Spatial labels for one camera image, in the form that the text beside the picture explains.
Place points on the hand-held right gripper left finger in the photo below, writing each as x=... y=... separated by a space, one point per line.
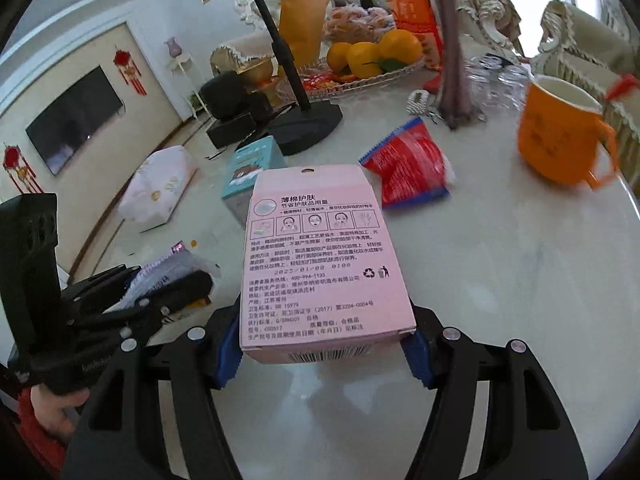
x=227 y=355

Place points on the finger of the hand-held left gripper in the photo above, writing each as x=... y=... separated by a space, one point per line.
x=182 y=291
x=100 y=290

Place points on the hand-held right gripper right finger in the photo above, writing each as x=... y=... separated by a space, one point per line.
x=417 y=357

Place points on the clear plastic wrapper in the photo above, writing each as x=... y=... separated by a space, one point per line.
x=157 y=270

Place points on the pink cardboard box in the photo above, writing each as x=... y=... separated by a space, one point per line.
x=320 y=260

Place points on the person's left forearm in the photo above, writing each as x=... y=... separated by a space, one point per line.
x=37 y=447

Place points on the person's left hand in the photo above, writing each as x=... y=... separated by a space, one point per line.
x=55 y=410

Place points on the white floral tissue pack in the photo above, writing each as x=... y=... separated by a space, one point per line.
x=155 y=185

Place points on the teal small box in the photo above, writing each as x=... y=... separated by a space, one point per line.
x=250 y=170

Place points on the black flat box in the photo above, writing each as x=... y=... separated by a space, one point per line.
x=232 y=130

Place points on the red snack packet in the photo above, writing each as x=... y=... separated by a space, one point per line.
x=410 y=165

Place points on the black bag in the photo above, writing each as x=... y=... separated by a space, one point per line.
x=225 y=92

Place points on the black phone stand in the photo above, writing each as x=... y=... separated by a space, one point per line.
x=305 y=125

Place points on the white plant stand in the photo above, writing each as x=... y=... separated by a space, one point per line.
x=180 y=72

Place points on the purple vase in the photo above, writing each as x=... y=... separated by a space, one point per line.
x=171 y=47

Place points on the cream sofa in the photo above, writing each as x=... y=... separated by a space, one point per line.
x=240 y=47

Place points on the white hair clip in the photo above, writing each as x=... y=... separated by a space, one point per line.
x=418 y=102

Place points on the orange mug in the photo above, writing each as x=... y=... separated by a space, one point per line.
x=550 y=135

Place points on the orange fruit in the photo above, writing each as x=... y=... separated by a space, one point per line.
x=364 y=60
x=339 y=56
x=400 y=45

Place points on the glass fruit tray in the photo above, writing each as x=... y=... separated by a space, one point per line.
x=392 y=74

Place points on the dark maroon column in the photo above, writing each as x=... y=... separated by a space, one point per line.
x=452 y=60

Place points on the brown paper pouch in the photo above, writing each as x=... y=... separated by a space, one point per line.
x=305 y=15

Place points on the clear bag of snacks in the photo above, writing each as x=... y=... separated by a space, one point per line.
x=355 y=22

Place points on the orange red package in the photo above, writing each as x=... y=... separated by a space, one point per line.
x=415 y=10

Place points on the ornate white chair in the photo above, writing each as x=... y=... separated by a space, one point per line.
x=487 y=15

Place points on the red knot wall decoration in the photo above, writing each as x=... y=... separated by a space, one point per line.
x=126 y=60
x=14 y=157

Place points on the black wall television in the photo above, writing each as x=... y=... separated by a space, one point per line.
x=75 y=120

